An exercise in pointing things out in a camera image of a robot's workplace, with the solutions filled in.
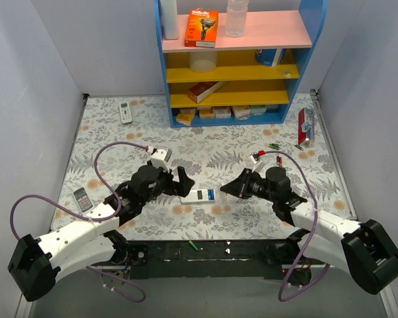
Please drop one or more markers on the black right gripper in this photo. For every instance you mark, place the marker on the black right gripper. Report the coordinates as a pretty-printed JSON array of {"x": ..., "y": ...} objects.
[{"x": 246, "y": 185}]

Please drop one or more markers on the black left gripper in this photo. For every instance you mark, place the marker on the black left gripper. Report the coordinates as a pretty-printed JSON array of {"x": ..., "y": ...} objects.
[{"x": 175, "y": 185}]

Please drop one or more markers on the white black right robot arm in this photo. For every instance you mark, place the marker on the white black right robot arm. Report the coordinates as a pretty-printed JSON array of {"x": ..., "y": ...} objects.
[{"x": 363, "y": 250}]

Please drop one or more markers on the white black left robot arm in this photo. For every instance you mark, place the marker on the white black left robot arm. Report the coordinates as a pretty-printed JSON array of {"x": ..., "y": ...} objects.
[{"x": 38, "y": 263}]

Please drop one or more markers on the white air conditioner remote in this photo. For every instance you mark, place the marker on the white air conditioner remote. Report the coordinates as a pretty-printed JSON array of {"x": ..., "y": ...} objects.
[{"x": 125, "y": 113}]

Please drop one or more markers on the grey calculator remote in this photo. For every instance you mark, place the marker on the grey calculator remote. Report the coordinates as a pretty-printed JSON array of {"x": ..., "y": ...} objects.
[{"x": 82, "y": 200}]

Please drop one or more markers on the green battery pair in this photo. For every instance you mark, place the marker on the green battery pair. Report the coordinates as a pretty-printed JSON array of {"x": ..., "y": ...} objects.
[{"x": 275, "y": 146}]

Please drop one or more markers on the yellow red small box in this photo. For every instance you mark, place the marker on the yellow red small box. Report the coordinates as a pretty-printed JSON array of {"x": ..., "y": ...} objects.
[{"x": 186, "y": 116}]

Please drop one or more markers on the black battery near box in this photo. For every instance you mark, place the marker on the black battery near box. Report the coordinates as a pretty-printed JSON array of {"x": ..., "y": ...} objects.
[{"x": 299, "y": 147}]

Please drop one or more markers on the tissue pack green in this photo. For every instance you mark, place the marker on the tissue pack green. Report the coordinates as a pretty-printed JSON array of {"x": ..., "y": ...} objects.
[{"x": 258, "y": 110}]

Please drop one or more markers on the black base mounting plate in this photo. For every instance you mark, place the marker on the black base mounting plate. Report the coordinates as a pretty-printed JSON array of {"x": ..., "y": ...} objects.
[{"x": 268, "y": 259}]

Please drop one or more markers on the red toothpaste box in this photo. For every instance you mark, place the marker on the red toothpaste box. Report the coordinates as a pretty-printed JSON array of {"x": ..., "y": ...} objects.
[{"x": 306, "y": 127}]

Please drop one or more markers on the blue shelf unit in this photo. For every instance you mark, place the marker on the blue shelf unit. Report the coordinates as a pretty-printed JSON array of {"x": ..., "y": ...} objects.
[{"x": 248, "y": 82}]

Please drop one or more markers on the white translucent cup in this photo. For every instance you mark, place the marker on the white translucent cup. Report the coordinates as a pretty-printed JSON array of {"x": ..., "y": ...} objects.
[{"x": 201, "y": 62}]

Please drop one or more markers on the orange razor box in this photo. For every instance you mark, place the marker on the orange razor box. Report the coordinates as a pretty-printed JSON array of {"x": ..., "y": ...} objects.
[{"x": 201, "y": 29}]

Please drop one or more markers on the clear plastic bottle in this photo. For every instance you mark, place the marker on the clear plastic bottle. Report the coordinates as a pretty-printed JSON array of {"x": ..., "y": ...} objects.
[{"x": 236, "y": 17}]

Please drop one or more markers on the white bottle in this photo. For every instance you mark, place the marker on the white bottle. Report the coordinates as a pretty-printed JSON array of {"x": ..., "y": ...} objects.
[{"x": 169, "y": 15}]

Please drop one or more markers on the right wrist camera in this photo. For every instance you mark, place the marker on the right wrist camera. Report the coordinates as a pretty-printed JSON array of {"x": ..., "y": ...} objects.
[{"x": 257, "y": 162}]

